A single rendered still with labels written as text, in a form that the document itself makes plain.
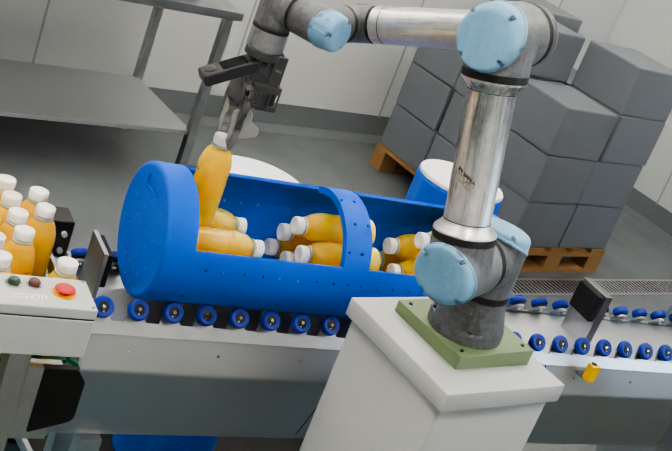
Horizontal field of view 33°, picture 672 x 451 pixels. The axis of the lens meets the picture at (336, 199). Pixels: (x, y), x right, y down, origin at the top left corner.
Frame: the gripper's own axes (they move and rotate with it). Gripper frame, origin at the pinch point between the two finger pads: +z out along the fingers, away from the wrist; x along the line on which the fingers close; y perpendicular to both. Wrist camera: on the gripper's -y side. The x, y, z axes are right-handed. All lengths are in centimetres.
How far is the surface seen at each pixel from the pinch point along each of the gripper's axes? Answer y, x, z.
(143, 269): -11.2, -7.6, 27.6
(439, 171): 109, 74, 28
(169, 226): -10.8, -12.1, 15.0
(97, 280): -18.9, -5.3, 32.5
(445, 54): 259, 308, 52
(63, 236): -21.4, 14.8, 34.1
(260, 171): 38, 52, 28
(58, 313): -35, -34, 23
